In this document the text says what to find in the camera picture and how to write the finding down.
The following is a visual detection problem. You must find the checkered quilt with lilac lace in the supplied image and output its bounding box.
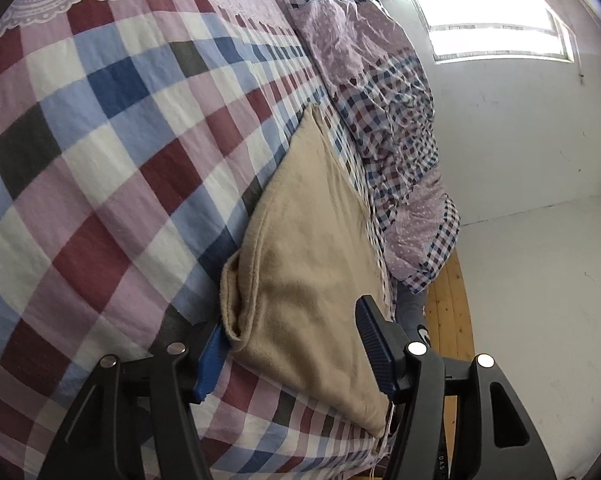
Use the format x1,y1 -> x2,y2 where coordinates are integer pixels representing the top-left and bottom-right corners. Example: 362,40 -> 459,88
255,0 -> 462,295

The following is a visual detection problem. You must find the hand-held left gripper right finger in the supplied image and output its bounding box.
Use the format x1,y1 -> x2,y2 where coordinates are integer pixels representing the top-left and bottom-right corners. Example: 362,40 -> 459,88
355,295 -> 557,480

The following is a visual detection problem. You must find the window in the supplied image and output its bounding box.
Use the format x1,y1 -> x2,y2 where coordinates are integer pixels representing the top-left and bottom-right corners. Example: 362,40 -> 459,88
407,0 -> 580,65

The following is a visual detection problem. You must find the wooden headboard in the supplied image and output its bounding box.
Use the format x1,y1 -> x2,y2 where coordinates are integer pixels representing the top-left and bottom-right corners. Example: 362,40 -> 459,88
421,249 -> 477,363

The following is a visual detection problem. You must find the tan fleece garment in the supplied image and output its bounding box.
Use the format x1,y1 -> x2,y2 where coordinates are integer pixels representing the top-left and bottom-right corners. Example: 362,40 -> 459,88
220,102 -> 397,440

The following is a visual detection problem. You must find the checkered bed sheet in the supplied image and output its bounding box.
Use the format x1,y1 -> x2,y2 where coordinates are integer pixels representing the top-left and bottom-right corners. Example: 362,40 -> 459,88
0,0 -> 400,480

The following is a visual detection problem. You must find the blue plush pillow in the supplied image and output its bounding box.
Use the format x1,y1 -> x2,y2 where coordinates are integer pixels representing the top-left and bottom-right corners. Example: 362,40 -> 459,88
394,284 -> 432,347

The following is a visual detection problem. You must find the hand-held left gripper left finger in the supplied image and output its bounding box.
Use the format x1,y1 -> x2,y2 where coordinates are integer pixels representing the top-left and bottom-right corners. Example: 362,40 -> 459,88
35,317 -> 231,480

